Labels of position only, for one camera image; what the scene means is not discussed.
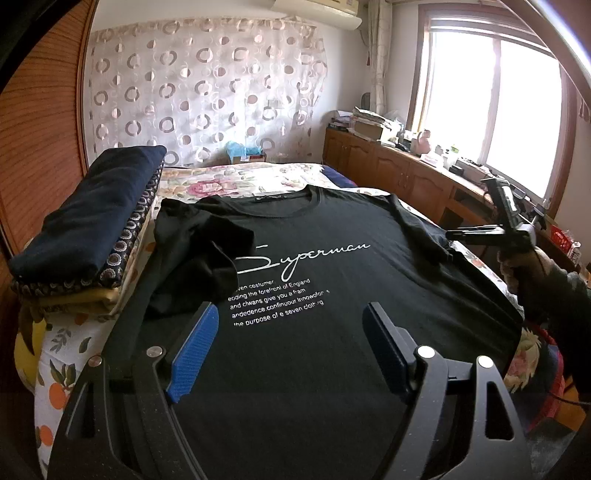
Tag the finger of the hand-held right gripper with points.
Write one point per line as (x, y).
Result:
(485, 228)
(475, 236)

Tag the pile of books and papers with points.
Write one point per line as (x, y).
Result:
(369, 122)

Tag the yellow pillow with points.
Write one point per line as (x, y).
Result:
(28, 350)

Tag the long wooden cabinet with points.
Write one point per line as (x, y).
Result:
(392, 170)

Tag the orange fruit print bed sheet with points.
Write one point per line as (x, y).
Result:
(69, 369)

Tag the person's right hand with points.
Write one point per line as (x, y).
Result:
(515, 277)

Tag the brown wooden wardrobe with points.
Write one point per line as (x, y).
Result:
(41, 138)

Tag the wooden frame window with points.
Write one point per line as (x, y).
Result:
(498, 101)

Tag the dark blue pillow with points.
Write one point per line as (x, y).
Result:
(341, 177)

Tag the red box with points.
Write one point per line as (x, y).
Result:
(564, 240)

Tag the blue plastic bag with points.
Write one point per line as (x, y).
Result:
(242, 150)

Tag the red and blue cloth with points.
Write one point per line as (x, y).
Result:
(545, 364)

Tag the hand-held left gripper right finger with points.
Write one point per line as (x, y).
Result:
(383, 350)

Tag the folded dark patterned cloth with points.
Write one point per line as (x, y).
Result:
(129, 230)

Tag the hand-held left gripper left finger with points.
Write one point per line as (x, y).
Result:
(196, 350)

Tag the sheer circle pattern curtain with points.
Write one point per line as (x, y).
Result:
(207, 92)

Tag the folded navy cloth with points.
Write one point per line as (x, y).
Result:
(87, 212)

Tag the black printed t-shirt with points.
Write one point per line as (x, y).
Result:
(300, 369)

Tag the pink floral quilt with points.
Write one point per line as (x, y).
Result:
(207, 187)

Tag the floral window drape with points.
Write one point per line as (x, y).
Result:
(379, 55)

